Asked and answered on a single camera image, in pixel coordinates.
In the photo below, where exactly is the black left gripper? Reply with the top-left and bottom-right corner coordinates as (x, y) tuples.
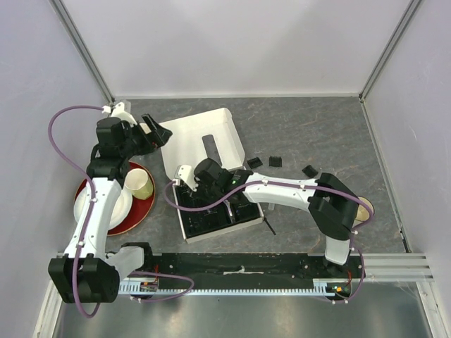
(119, 113), (171, 158)

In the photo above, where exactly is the black cleaning brush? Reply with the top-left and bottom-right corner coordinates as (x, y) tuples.
(264, 217), (277, 236)

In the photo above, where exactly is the black comb guard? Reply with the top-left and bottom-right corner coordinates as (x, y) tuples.
(302, 165), (319, 178)
(247, 157), (263, 169)
(268, 156), (283, 168)

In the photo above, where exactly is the black silver hair clipper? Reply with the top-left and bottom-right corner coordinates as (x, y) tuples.
(224, 200), (235, 223)

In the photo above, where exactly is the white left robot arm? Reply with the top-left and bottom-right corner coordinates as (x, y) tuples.
(48, 114), (172, 303)

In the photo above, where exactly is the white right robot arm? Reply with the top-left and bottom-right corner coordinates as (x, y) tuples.
(140, 108), (363, 277)

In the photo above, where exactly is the white cardboard box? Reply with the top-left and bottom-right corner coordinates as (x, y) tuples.
(161, 108), (264, 243)

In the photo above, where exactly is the cream paper cup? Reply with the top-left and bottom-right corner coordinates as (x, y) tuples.
(124, 168), (154, 200)

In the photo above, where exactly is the red round plate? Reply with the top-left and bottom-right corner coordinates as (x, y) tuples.
(74, 180), (156, 237)

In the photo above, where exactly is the white plate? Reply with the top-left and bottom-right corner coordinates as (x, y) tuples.
(73, 187), (132, 230)

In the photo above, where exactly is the cream ceramic mug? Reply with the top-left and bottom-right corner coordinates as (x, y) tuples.
(353, 196), (374, 226)

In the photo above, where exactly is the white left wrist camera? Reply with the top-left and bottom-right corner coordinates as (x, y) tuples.
(101, 101), (138, 127)

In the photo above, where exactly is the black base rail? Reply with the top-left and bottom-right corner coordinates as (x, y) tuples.
(150, 253), (362, 291)

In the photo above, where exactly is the white slotted cable duct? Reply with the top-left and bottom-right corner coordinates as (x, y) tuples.
(119, 277), (353, 296)

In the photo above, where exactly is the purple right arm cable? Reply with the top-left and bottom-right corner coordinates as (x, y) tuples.
(164, 179), (375, 306)

